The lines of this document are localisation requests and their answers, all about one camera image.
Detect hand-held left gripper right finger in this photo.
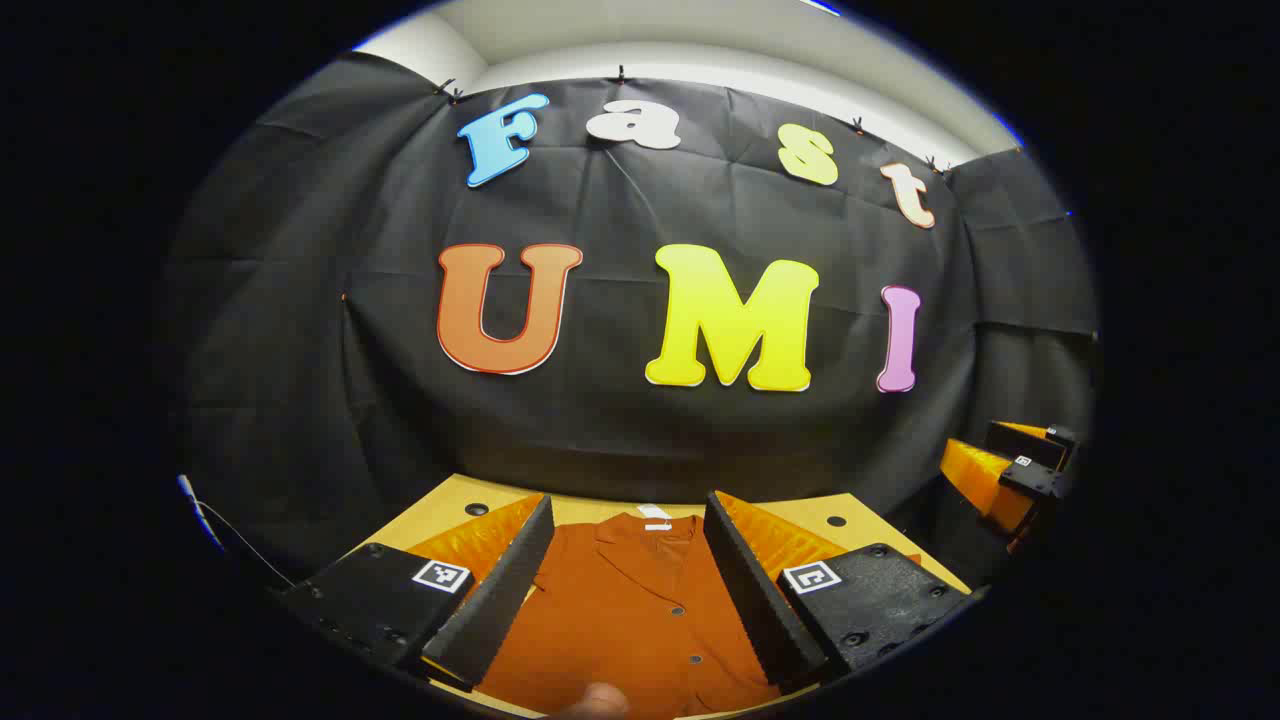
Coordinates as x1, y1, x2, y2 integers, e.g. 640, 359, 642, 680
703, 489, 974, 692

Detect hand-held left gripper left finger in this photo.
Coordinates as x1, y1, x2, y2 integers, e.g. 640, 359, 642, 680
275, 493, 557, 693

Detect orange button coat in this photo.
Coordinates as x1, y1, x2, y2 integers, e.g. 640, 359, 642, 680
478, 512, 923, 719

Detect thin white cable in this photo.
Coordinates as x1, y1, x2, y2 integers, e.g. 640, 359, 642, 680
177, 474, 297, 591

